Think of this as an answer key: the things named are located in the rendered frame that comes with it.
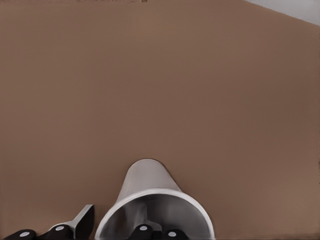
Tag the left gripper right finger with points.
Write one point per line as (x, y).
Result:
(143, 228)

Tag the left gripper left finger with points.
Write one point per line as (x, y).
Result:
(83, 216)

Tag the white IKEA cup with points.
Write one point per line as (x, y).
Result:
(150, 175)

